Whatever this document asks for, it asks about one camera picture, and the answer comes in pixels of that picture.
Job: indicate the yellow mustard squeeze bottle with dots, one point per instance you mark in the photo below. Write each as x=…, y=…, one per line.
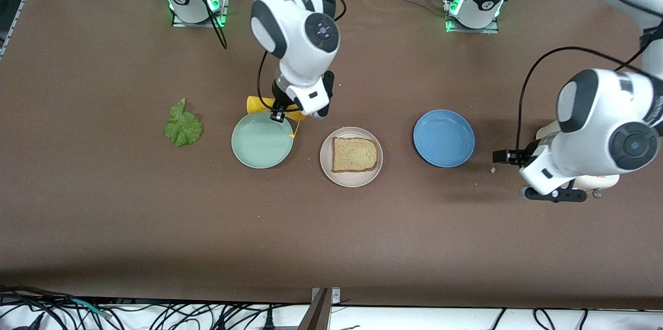
x=259, y=104

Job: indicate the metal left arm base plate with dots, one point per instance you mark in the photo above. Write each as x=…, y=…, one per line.
x=471, y=30

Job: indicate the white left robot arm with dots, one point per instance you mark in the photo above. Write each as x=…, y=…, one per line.
x=595, y=107

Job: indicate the brown bread slice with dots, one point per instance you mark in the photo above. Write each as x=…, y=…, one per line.
x=355, y=155

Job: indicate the white toaster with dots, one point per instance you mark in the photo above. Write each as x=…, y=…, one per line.
x=601, y=183

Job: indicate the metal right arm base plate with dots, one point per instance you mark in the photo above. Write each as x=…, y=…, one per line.
x=197, y=24

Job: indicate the green lettuce leaf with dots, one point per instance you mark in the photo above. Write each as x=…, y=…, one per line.
x=182, y=130

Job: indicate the beige round plate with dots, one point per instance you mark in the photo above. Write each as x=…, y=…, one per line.
x=351, y=180

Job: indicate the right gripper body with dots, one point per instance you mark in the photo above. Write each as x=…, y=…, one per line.
x=281, y=102

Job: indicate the blue round plate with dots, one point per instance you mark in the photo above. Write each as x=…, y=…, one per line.
x=444, y=138

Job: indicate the green round plate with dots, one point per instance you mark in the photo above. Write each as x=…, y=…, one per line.
x=262, y=143

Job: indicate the metal table edge bracket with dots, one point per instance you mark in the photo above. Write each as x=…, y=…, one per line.
x=318, y=314

